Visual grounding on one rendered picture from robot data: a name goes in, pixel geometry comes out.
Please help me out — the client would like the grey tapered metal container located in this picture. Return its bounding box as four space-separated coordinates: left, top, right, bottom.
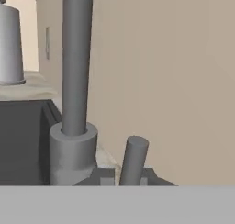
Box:
0 0 27 86

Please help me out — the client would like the dark grey sink basin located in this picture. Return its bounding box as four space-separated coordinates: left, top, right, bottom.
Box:
0 99 64 186

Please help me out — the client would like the grey faucet lever handle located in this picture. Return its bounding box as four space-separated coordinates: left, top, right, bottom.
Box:
118 135 151 186

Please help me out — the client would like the grey wall switch plate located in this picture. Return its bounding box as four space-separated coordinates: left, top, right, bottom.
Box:
45 26 51 61

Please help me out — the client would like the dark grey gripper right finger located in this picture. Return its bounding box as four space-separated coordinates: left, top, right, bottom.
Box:
140 167 179 187

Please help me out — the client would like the grey sink faucet spout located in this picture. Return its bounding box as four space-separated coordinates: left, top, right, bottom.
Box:
49 0 99 186

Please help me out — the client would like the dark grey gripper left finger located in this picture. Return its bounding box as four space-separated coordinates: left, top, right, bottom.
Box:
73 167 117 187

